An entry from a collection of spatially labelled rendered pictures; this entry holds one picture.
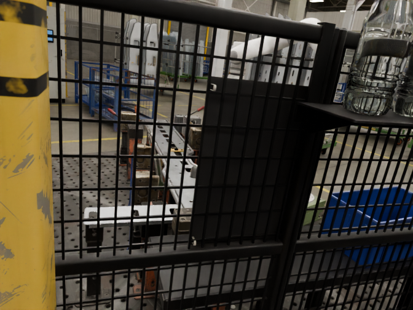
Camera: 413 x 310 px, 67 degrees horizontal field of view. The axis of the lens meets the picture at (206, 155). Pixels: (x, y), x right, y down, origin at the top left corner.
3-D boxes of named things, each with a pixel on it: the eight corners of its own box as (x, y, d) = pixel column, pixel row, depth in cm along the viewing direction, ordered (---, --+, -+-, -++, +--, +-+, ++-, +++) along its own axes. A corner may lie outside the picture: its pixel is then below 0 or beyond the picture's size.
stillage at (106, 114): (90, 116, 630) (90, 67, 601) (127, 115, 680) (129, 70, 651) (114, 131, 544) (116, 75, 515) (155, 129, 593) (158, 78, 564)
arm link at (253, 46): (288, 43, 144) (228, 67, 157) (292, 45, 158) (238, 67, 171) (282, 23, 143) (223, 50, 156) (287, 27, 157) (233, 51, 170)
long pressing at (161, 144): (137, 119, 219) (137, 117, 219) (168, 120, 227) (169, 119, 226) (184, 222, 96) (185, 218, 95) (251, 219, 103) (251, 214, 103)
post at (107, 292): (75, 293, 102) (75, 214, 93) (111, 288, 105) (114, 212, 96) (74, 307, 96) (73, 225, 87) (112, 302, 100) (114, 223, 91)
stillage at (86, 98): (74, 102, 740) (74, 61, 711) (108, 103, 787) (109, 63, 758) (90, 114, 650) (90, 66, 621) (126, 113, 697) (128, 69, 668)
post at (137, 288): (132, 286, 108) (137, 211, 99) (164, 282, 111) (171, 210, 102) (134, 299, 102) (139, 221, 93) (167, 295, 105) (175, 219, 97)
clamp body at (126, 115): (115, 162, 217) (117, 110, 206) (137, 162, 222) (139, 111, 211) (116, 167, 208) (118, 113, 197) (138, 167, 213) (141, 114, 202)
